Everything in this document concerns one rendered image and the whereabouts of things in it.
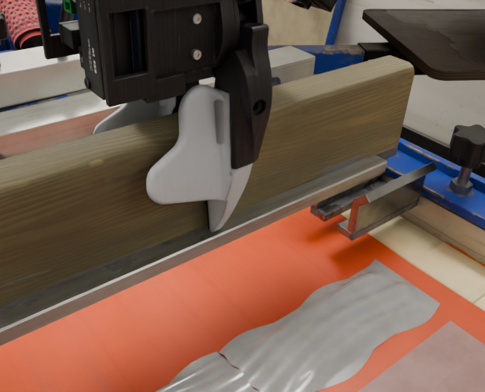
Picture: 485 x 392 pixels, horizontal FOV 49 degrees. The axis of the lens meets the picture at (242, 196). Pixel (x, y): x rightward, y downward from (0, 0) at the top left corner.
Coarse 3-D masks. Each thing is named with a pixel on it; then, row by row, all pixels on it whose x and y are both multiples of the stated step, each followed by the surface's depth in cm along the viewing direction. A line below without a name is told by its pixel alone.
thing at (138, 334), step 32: (128, 288) 45; (64, 320) 41; (96, 320) 41; (128, 320) 42; (160, 320) 42; (0, 352) 39; (32, 352) 39; (64, 352) 39; (96, 352) 39; (128, 352) 39; (160, 352) 39; (192, 352) 39; (0, 384) 36; (32, 384) 36; (64, 384) 37; (96, 384) 37; (128, 384) 37; (160, 384) 37
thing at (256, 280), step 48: (240, 240) 50; (288, 240) 51; (336, 240) 51; (192, 288) 45; (240, 288) 45; (288, 288) 45; (432, 288) 46; (432, 336) 41; (480, 336) 42; (336, 384) 37; (384, 384) 38; (432, 384) 38; (480, 384) 38
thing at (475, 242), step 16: (384, 176) 55; (416, 208) 53; (432, 208) 51; (416, 224) 53; (432, 224) 52; (448, 224) 50; (464, 224) 49; (448, 240) 51; (464, 240) 50; (480, 240) 48; (480, 256) 49
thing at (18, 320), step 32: (384, 160) 40; (288, 192) 35; (320, 192) 36; (224, 224) 32; (256, 224) 33; (160, 256) 29; (192, 256) 31; (64, 288) 27; (96, 288) 27; (0, 320) 25; (32, 320) 26
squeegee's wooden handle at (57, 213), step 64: (384, 64) 38; (128, 128) 28; (320, 128) 35; (384, 128) 40; (0, 192) 23; (64, 192) 25; (128, 192) 27; (256, 192) 34; (0, 256) 24; (64, 256) 27; (128, 256) 29
